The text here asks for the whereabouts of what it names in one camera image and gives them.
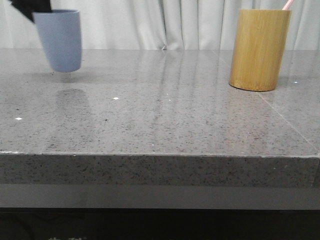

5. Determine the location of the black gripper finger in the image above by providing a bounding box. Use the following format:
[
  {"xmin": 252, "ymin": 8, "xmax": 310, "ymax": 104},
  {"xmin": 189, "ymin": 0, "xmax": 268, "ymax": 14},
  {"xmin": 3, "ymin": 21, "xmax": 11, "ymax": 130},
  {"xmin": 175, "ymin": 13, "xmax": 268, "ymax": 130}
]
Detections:
[{"xmin": 9, "ymin": 0, "xmax": 53, "ymax": 23}]

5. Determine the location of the blue plastic cup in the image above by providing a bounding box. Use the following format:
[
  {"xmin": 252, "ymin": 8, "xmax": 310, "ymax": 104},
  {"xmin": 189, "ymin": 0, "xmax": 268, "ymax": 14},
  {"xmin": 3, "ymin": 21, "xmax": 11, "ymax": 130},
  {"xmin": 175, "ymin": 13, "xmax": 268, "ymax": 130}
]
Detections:
[{"xmin": 32, "ymin": 9, "xmax": 82, "ymax": 73}]

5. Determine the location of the white curtain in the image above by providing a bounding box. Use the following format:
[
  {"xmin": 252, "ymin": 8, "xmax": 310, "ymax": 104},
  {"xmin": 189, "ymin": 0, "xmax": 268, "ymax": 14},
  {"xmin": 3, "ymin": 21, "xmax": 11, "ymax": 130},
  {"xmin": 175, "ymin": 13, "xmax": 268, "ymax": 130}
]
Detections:
[{"xmin": 0, "ymin": 0, "xmax": 320, "ymax": 50}]

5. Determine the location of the bamboo cylindrical holder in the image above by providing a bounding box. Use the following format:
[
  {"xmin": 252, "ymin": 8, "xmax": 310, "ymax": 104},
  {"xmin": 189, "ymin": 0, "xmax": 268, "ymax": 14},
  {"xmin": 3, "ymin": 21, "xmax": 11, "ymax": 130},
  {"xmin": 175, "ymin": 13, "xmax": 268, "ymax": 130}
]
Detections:
[{"xmin": 229, "ymin": 9, "xmax": 291, "ymax": 92}]

